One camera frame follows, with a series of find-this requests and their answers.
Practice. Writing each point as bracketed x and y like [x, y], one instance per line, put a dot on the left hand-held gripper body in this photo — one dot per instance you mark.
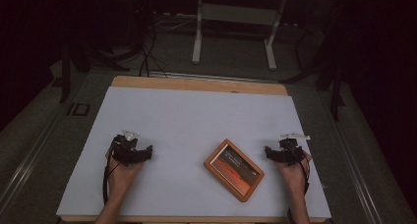
[126, 150]

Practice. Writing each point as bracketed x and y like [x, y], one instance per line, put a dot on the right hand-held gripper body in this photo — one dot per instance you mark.
[290, 152]

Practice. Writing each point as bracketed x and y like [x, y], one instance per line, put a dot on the person's right hand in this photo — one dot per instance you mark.
[293, 176]

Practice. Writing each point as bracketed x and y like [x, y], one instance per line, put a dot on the person's left hand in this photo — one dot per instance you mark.
[123, 176]

